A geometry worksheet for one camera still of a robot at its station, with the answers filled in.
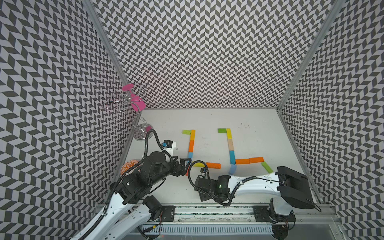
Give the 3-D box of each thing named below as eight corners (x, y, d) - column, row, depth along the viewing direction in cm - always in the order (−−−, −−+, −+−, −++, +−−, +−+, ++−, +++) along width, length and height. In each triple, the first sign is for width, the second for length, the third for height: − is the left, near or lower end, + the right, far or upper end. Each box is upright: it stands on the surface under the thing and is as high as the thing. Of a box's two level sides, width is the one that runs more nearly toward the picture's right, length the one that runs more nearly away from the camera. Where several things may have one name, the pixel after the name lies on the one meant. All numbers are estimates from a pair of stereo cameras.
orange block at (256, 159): (250, 163, 92) (251, 161, 90) (249, 159, 93) (249, 157, 92) (263, 162, 92) (264, 160, 91) (261, 157, 94) (263, 156, 92)
